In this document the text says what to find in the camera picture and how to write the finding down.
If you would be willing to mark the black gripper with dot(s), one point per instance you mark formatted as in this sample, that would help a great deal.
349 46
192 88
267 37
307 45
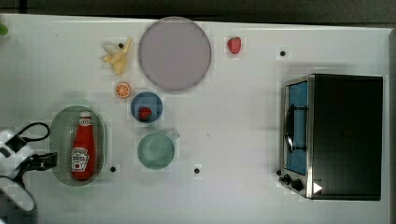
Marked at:
39 162

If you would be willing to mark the red ketchup bottle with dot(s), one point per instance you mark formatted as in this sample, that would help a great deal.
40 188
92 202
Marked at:
83 152

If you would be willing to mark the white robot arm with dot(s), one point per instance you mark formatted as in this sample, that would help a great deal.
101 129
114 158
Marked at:
18 205

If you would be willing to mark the green oval strainer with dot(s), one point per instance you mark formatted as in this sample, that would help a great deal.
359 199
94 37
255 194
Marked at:
64 129

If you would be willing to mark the toy orange slice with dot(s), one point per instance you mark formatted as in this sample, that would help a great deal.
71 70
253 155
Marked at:
122 90

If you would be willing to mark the red strawberry in bowl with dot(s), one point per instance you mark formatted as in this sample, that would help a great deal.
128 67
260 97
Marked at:
144 113

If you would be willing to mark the green cup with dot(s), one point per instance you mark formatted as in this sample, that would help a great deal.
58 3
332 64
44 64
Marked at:
157 150

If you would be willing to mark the small blue bowl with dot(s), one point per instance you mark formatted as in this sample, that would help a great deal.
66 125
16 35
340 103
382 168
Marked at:
148 99

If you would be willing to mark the peeled toy banana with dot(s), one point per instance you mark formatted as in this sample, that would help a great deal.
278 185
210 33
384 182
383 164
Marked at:
117 56

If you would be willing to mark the round grey plate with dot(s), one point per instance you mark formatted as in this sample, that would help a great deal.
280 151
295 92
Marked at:
174 54

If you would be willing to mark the red toy strawberry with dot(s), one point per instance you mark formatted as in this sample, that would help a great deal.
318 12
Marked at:
234 45

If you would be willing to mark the silver toaster oven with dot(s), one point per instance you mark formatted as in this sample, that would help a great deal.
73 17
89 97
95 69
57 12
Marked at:
332 137

